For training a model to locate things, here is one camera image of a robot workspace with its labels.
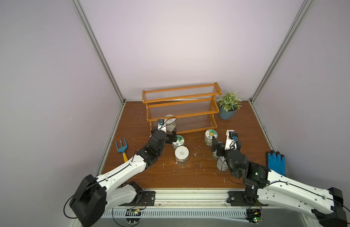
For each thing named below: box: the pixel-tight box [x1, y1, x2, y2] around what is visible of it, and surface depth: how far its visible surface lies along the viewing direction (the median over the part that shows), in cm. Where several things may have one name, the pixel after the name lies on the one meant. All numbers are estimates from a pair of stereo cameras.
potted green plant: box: [215, 88, 243, 121], surface depth 99 cm
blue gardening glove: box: [265, 149, 286, 177], surface depth 87 cm
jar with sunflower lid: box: [204, 129, 219, 147], surface depth 92 cm
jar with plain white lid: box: [174, 145, 190, 166], surface depth 82 cm
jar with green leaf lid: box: [172, 134, 185, 150], surface depth 87 cm
